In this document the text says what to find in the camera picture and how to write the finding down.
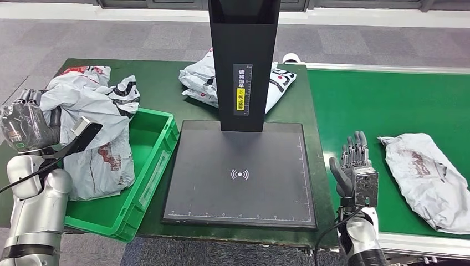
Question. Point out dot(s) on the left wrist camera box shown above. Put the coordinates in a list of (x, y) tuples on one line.
[(86, 134)]

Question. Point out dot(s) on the white parcel with black print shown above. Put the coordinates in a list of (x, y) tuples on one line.
[(198, 75)]

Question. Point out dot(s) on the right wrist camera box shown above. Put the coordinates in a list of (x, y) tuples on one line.
[(366, 187)]

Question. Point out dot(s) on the grey parcel with dull red print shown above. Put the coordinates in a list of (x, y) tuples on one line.
[(429, 183)]

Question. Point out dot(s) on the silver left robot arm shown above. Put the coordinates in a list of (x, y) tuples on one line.
[(36, 213)]

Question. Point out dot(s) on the dark green table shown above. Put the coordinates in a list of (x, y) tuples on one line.
[(158, 84)]

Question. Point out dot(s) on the white parcel with red dot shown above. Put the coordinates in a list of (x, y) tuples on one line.
[(202, 98)]

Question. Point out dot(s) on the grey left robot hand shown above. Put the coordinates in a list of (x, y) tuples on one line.
[(25, 125)]

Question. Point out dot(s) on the black and yellow label sticker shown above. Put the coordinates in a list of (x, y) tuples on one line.
[(241, 99)]

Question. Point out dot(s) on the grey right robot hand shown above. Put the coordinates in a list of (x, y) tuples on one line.
[(347, 180)]

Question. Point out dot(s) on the white parcel with bright red print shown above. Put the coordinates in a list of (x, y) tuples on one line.
[(84, 102)]

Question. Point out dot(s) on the green conveyor belt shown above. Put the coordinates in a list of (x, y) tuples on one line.
[(385, 110)]

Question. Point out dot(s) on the grey parcel with smeared red print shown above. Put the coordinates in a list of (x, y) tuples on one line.
[(106, 172)]

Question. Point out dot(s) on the white conveyor roller end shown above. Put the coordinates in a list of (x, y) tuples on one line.
[(292, 58)]

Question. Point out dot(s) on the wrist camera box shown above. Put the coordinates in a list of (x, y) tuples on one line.
[(86, 134), (366, 187)]

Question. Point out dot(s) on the silver conveyor frame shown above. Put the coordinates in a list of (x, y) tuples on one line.
[(404, 68)]

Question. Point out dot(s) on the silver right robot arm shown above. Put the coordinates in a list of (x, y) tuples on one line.
[(361, 235)]

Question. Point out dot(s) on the green plastic crate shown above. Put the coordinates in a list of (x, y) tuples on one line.
[(150, 147)]

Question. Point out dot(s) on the black inbound scanner machine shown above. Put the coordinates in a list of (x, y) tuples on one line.
[(238, 198)]

